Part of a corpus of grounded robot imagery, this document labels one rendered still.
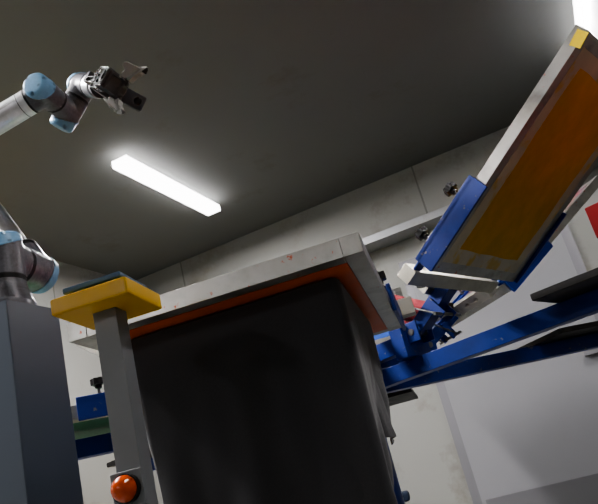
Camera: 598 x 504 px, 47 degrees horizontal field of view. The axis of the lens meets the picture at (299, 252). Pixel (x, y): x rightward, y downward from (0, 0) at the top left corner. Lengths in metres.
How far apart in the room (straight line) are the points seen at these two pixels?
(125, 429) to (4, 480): 0.73
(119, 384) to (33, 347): 0.77
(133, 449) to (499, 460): 4.57
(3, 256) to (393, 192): 4.44
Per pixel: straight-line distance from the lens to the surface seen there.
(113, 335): 1.12
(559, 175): 2.38
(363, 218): 6.01
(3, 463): 1.79
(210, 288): 1.28
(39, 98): 2.12
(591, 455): 5.43
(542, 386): 5.45
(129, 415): 1.09
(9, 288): 1.92
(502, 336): 2.28
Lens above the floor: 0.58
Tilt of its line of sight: 19 degrees up
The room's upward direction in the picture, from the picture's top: 15 degrees counter-clockwise
